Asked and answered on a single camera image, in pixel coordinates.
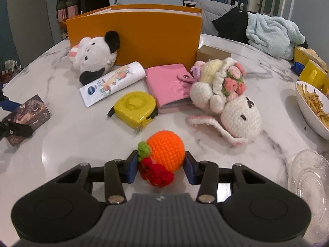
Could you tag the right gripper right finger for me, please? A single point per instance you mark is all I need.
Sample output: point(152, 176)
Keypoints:
point(206, 175)

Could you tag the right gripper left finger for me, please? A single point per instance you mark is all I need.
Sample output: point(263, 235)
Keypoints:
point(117, 172)

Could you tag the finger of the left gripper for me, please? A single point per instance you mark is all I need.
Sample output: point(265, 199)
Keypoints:
point(9, 105)

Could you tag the playing card box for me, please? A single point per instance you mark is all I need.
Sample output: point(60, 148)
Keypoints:
point(33, 113)

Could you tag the crochet orange fruit toy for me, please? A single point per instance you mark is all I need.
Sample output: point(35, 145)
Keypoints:
point(159, 157)

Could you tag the yellow tape measure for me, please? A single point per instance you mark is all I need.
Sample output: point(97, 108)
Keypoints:
point(136, 109)

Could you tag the white lotion tube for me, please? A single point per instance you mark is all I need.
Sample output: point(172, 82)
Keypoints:
point(111, 83)

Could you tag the crochet bunny doll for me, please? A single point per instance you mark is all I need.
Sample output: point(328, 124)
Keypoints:
point(219, 91)

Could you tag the pink card wallet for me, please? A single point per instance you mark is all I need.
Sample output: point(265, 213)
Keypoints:
point(170, 85)

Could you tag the white panda plush toy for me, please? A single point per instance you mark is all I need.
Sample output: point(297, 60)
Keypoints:
point(95, 57)

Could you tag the small brown cardboard box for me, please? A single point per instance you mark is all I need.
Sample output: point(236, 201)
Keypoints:
point(207, 53)

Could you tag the clear glass plate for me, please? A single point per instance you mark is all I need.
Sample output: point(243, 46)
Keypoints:
point(308, 179)

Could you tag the white bowl of fries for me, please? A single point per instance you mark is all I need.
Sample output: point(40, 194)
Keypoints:
point(314, 107)

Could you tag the blue wrapper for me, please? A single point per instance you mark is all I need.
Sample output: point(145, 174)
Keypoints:
point(297, 68)

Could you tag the orange storage box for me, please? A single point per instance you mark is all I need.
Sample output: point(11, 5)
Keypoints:
point(151, 34)

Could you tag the yellow mug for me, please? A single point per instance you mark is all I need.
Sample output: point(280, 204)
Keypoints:
point(313, 74)

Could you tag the black jacket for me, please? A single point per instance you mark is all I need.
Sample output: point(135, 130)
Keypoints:
point(233, 25)

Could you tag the yellow bowl with food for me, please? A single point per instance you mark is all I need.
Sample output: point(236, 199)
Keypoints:
point(303, 55)

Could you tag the light blue fleece blanket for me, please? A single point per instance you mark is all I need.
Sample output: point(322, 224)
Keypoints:
point(273, 35)

